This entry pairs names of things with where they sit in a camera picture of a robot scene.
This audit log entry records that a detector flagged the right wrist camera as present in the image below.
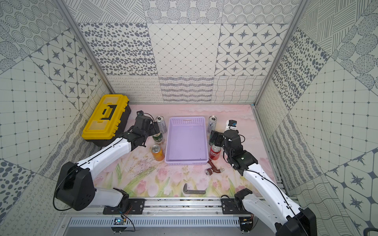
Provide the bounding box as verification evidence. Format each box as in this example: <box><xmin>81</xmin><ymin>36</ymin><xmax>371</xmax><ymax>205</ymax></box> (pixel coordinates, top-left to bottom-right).
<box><xmin>226</xmin><ymin>120</ymin><xmax>237</xmax><ymax>130</ymax></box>

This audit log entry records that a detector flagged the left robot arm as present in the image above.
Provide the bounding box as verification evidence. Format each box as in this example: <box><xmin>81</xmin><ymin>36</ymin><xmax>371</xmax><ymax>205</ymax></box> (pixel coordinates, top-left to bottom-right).
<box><xmin>53</xmin><ymin>111</ymin><xmax>160</xmax><ymax>213</ymax></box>

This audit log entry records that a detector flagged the grey metal angle bracket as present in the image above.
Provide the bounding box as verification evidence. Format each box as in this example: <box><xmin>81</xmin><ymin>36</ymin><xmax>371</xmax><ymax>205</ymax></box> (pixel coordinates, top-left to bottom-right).
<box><xmin>183</xmin><ymin>183</ymin><xmax>206</xmax><ymax>195</ymax></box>

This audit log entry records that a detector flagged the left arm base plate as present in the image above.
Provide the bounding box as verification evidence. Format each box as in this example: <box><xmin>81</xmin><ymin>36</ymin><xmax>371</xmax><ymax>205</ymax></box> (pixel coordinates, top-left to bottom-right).
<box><xmin>103</xmin><ymin>198</ymin><xmax>146</xmax><ymax>215</ymax></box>

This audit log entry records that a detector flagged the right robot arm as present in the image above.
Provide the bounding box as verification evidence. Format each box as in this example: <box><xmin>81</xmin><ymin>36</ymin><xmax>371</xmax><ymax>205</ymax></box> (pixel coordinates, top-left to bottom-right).
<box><xmin>210</xmin><ymin>129</ymin><xmax>318</xmax><ymax>236</ymax></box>

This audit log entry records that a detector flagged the red cola can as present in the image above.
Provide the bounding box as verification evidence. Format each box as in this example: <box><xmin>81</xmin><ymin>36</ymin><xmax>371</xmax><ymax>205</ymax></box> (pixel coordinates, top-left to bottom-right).
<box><xmin>209</xmin><ymin>145</ymin><xmax>221</xmax><ymax>160</ymax></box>

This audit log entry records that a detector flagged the aluminium mounting rail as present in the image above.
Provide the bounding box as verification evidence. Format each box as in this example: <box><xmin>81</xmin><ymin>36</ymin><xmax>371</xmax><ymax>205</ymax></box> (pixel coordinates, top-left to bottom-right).
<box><xmin>60</xmin><ymin>197</ymin><xmax>223</xmax><ymax>217</ymax></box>

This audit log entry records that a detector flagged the silver white can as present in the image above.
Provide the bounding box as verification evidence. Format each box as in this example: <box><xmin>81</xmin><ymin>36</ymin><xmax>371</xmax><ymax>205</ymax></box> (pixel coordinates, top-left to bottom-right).
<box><xmin>156</xmin><ymin>116</ymin><xmax>167</xmax><ymax>134</ymax></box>
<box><xmin>207</xmin><ymin>116</ymin><xmax>217</xmax><ymax>133</ymax></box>

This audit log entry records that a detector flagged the right black controller box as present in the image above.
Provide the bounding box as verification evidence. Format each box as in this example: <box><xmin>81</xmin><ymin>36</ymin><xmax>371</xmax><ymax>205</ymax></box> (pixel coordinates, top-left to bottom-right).
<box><xmin>239</xmin><ymin>217</ymin><xmax>255</xmax><ymax>234</ymax></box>

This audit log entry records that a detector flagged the brown pipe fitting tool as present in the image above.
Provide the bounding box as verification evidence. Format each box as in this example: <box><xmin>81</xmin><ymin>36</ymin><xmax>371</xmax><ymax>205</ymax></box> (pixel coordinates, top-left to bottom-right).
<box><xmin>205</xmin><ymin>159</ymin><xmax>224</xmax><ymax>176</ymax></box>

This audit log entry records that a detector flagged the left green circuit board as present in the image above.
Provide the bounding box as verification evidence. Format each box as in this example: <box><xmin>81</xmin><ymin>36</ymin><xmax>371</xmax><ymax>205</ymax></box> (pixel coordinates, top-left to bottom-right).
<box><xmin>111</xmin><ymin>217</ymin><xmax>127</xmax><ymax>233</ymax></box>

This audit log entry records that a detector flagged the purple perforated plastic basket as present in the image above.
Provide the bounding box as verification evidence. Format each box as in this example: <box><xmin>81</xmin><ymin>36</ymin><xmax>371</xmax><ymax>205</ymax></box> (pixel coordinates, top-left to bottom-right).
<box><xmin>164</xmin><ymin>116</ymin><xmax>209</xmax><ymax>165</ymax></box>

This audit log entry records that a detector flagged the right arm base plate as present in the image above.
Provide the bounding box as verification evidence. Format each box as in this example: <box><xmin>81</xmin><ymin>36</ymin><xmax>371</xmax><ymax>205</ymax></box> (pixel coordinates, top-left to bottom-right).
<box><xmin>220</xmin><ymin>197</ymin><xmax>258</xmax><ymax>215</ymax></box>

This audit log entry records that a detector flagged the green and gold beer can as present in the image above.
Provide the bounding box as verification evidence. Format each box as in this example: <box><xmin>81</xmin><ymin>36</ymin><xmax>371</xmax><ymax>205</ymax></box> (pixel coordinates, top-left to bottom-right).
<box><xmin>153</xmin><ymin>132</ymin><xmax>164</xmax><ymax>145</ymax></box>

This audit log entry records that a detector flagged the orange soda can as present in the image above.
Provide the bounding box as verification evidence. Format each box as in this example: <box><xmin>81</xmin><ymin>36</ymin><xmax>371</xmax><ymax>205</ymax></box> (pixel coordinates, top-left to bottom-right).
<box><xmin>151</xmin><ymin>144</ymin><xmax>165</xmax><ymax>161</ymax></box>

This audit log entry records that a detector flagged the yellow and black toolbox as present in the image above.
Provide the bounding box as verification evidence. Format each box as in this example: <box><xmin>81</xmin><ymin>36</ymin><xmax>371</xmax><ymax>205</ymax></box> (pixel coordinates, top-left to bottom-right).
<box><xmin>82</xmin><ymin>94</ymin><xmax>131</xmax><ymax>147</ymax></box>

